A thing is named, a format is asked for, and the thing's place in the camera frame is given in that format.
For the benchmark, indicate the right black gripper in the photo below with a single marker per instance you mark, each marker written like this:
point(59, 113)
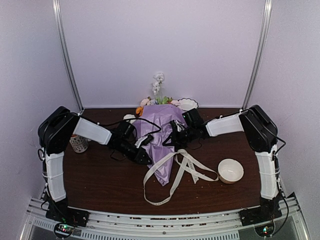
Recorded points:
point(177, 142)

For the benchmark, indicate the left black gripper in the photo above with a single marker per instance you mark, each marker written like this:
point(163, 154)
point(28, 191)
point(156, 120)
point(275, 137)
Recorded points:
point(138, 156)

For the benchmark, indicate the purple pink wrapping paper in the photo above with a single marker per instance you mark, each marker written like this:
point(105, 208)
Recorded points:
point(156, 119)

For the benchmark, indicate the beige ribbon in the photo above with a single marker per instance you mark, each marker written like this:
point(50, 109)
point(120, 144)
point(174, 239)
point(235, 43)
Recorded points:
point(187, 164)

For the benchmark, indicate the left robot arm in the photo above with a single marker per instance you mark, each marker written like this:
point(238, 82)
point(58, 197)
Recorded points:
point(63, 128)

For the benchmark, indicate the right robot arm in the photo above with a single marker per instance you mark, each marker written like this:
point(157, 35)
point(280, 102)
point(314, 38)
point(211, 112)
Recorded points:
point(261, 134)

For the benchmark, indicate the scalloped white bowl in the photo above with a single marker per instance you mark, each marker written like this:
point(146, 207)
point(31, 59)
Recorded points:
point(186, 104)

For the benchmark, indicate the patterned mug yellow inside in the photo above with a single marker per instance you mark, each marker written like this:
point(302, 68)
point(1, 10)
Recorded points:
point(78, 143)

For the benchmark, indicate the plain white bowl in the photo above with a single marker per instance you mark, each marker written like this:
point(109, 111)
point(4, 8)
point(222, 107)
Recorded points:
point(230, 171)

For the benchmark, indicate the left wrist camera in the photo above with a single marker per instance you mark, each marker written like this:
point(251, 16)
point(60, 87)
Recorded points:
point(144, 140)

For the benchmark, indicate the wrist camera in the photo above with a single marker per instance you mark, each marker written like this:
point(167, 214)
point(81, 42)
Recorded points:
point(177, 126)
point(144, 140)

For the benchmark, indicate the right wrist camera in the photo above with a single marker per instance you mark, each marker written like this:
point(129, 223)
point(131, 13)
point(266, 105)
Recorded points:
point(177, 126)

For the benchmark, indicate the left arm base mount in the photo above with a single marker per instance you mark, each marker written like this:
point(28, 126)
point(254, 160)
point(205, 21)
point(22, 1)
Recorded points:
point(66, 225)

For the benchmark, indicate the front aluminium rail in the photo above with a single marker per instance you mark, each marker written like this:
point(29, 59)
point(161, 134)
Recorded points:
point(224, 225)

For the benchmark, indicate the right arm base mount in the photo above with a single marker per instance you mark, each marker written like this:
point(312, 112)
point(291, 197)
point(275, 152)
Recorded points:
point(260, 220)

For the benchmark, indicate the left aluminium frame post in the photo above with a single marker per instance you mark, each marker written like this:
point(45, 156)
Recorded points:
point(65, 54)

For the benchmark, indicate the aluminium frame post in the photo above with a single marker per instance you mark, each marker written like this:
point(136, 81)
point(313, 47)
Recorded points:
point(65, 54)
point(264, 30)

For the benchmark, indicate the right aluminium frame post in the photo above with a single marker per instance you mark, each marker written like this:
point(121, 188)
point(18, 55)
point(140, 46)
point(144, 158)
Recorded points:
point(264, 30)

